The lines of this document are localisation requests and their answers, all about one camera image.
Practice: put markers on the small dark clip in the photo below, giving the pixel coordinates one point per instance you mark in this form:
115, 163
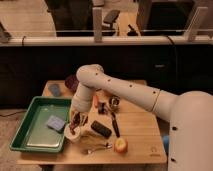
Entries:
101, 108

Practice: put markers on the dark red grapes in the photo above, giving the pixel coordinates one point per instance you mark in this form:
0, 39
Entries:
77, 120

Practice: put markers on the dark red bowl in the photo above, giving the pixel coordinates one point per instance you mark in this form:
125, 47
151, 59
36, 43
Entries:
71, 83

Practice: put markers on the white paper cup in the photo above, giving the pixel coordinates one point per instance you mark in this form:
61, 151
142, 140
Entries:
72, 135

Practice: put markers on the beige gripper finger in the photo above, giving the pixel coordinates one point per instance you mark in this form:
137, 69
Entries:
72, 118
84, 118

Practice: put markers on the blue grey object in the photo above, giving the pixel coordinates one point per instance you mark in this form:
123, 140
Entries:
55, 90

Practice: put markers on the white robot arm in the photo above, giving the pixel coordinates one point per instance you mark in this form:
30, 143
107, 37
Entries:
190, 115

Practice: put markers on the orange apple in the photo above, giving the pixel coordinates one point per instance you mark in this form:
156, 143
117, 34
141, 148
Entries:
121, 145

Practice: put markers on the silver fork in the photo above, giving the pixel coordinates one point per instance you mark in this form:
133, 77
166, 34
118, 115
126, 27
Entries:
96, 148

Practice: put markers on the small metal cup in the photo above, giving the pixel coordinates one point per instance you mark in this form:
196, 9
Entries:
114, 102

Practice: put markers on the black rectangular block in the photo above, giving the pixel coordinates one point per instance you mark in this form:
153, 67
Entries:
101, 129

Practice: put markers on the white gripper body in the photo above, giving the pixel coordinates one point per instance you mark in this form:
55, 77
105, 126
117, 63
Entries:
82, 99

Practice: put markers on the orange carrot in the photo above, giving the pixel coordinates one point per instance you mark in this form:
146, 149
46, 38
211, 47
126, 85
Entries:
95, 101

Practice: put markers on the blue sponge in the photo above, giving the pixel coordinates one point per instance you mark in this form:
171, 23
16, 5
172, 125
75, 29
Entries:
55, 123

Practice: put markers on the green plastic tray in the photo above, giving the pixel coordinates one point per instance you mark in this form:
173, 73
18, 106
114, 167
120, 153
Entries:
33, 134

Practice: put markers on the black handled knife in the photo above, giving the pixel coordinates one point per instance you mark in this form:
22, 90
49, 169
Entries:
115, 125

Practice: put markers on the black office chair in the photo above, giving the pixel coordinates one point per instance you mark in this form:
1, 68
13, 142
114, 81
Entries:
109, 20

